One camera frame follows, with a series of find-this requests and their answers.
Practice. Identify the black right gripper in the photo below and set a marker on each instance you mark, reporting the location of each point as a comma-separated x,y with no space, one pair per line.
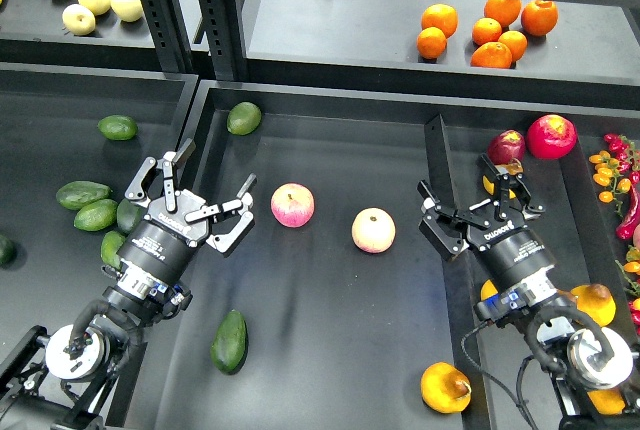
505,245

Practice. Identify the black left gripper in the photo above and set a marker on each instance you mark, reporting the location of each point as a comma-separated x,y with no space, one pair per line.
167,230

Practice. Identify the dark green avocado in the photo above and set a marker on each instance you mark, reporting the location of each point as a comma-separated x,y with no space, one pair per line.
229,345

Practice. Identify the yellow pear brown spot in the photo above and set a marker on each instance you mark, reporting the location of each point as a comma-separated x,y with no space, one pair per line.
445,389

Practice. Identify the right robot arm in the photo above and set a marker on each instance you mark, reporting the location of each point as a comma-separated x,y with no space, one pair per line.
590,365

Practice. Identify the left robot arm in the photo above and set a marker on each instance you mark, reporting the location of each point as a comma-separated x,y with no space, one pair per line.
61,380

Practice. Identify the yellow pear near apples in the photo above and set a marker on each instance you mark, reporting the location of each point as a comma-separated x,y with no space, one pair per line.
487,184

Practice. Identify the dark avocado pile right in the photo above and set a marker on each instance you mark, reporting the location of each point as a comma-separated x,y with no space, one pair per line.
128,215

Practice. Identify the green avocado pile bottom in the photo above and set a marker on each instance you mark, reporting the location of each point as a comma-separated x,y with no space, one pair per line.
110,245

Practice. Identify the green avocado pile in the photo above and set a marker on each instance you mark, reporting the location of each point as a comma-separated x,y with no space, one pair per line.
96,216
77,194
110,245

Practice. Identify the green avocado pile middle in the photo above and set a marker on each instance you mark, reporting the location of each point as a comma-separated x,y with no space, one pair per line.
96,216

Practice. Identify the yellow pear left of row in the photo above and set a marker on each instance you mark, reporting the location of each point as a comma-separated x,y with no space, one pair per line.
488,290

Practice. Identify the yellow pear of row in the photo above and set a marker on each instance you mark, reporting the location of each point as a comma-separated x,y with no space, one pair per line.
596,301
488,290

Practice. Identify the green avocado pile top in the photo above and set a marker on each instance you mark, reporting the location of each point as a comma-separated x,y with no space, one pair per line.
77,194

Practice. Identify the green avocado upper left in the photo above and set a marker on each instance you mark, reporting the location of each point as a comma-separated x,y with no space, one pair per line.
118,127

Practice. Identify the green avocado in centre tray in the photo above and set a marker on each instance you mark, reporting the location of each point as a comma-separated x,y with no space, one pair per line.
244,118

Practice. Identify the yellow pear right of row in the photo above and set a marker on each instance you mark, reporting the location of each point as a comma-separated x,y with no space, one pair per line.
596,301

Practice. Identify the dark avocado left edge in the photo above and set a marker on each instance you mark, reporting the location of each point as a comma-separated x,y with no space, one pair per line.
7,249

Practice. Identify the yellow pear bottom right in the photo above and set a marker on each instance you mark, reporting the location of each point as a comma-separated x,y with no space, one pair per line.
607,401

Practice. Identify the dark red apple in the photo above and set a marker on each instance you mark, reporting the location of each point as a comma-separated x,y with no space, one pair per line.
506,147

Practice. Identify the black tray divider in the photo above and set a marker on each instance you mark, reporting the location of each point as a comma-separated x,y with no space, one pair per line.
457,279

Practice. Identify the bright red apple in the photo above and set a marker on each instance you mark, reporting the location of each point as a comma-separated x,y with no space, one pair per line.
551,137

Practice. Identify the pale pink apple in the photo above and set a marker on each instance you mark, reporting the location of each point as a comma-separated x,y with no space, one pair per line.
373,230

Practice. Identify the pink red apple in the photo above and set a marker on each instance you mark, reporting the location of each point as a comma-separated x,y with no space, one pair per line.
292,205

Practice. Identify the cherry tomato bunch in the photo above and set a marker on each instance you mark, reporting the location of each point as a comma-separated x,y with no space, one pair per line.
616,167

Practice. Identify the red chili pepper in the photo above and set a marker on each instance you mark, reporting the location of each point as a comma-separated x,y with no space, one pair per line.
630,221

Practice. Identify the orange front bottom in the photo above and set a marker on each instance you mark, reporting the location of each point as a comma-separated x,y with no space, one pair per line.
492,55

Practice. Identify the orange lower right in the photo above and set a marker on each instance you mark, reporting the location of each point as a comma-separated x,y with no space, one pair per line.
516,42

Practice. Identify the orange far left bottom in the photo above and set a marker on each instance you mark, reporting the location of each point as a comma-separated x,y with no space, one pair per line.
431,42

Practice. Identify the small orange centre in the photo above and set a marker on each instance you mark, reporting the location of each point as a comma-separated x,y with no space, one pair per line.
486,30

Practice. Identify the black centre tray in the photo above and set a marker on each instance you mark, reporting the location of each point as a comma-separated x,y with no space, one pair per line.
339,338

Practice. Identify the orange far left top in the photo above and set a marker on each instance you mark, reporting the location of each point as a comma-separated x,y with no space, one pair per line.
441,16

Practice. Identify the orange top centre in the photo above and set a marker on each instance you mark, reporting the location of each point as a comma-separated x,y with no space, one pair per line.
505,12

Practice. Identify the orange top right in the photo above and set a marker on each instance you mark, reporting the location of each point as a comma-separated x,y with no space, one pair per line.
539,17

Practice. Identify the black shelf upright posts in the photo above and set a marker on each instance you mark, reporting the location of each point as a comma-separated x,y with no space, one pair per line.
203,37

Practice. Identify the pale yellow apple right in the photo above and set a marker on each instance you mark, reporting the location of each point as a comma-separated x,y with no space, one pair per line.
128,11

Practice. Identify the pale yellow apple front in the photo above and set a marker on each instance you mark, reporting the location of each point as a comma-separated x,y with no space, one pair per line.
78,20

